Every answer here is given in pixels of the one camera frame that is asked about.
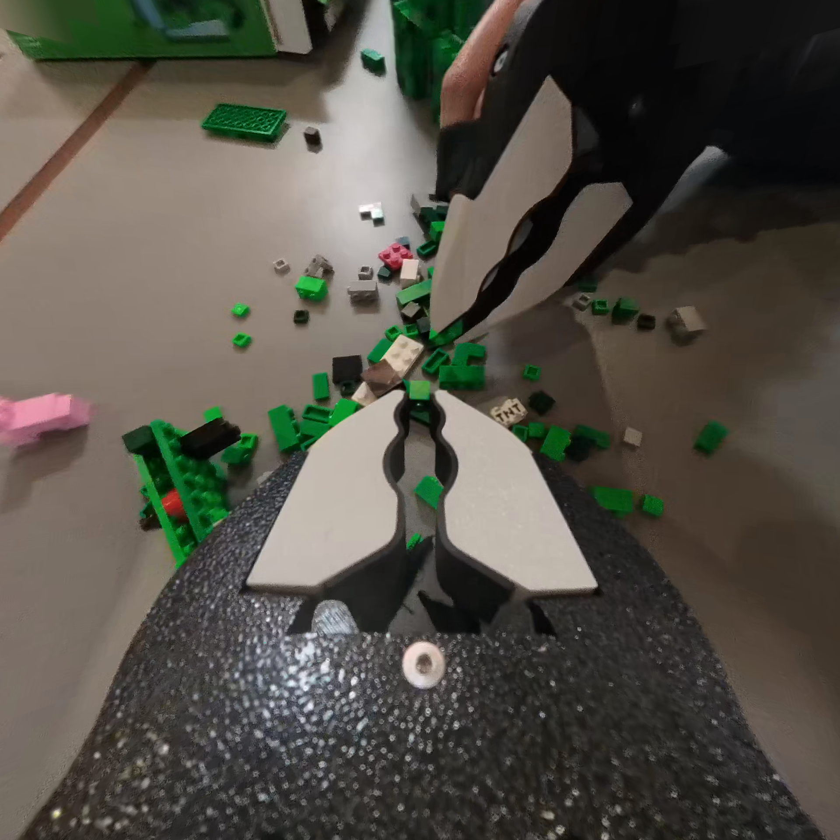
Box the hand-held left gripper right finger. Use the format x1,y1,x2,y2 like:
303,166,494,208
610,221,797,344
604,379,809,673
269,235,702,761
433,388,601,632

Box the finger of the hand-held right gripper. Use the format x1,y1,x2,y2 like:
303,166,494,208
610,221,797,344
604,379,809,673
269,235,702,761
428,74,575,343
461,180,635,345

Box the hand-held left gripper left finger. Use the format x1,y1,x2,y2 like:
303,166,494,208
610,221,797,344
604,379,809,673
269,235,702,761
245,388,433,632

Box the green studded plate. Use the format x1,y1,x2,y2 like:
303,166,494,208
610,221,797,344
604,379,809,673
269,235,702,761
200,104,288,142

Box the white studded plate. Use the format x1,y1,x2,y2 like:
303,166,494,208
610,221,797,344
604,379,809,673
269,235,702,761
382,333,424,378

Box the dark grey square tile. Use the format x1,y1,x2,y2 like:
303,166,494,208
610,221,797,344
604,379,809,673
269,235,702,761
361,361,403,395

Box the person's right hand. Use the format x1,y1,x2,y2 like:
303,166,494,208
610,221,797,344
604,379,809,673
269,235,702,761
440,0,527,129

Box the wooden-edged grey desk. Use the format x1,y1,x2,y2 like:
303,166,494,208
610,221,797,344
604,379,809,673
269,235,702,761
0,26,155,240

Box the green brick frame model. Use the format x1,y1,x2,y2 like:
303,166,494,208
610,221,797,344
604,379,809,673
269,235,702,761
121,407,260,568

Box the large green pixel-pattern model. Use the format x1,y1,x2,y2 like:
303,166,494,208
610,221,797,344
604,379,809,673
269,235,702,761
390,0,500,129

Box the green toy set box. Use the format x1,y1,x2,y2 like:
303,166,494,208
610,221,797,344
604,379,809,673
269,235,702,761
7,0,315,61

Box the pink brick pig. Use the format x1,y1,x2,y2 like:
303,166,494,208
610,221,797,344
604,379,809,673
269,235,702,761
0,392,93,448

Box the green bricks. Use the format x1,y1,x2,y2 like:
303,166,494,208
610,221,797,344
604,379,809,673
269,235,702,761
220,49,729,519

